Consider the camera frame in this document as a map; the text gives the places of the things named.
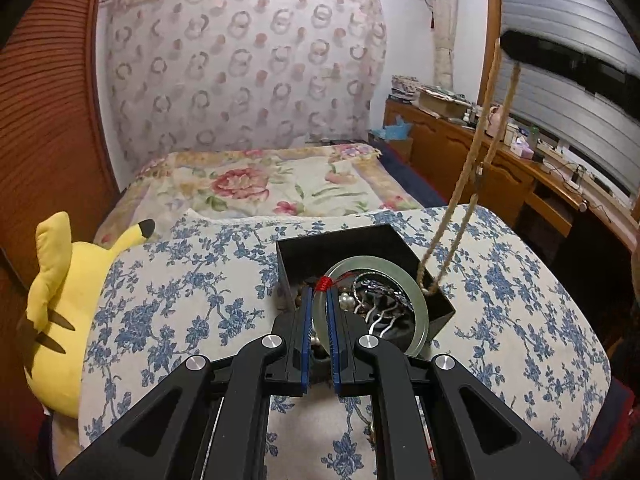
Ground cream tied curtain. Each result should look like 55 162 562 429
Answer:
427 0 459 89

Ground wooden cabinet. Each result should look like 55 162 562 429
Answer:
384 99 637 262

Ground brown louvered wardrobe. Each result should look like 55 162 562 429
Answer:
0 0 122 461

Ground tan rope necklace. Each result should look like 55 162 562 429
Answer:
415 35 522 296

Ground yellow plush toy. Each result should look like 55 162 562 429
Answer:
16 211 156 419

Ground black box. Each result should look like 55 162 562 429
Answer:
276 224 456 357

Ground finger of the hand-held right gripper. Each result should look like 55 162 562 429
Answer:
500 30 640 122

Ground ring patterned sheer curtain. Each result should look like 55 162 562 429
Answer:
100 0 389 171

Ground grey window blind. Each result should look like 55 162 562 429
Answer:
500 0 640 197

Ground folded floral cloth pile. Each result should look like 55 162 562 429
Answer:
390 75 422 102

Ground pale green jade bangle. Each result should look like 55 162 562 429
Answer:
312 257 431 357

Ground pink floral bedspread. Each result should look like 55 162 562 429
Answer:
95 142 427 247

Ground cardboard box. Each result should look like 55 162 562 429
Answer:
387 136 415 164

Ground blue floral cloth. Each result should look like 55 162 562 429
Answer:
80 204 612 480

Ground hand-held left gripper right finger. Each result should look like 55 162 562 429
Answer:
327 292 581 480

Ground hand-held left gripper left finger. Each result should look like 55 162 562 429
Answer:
57 290 314 480

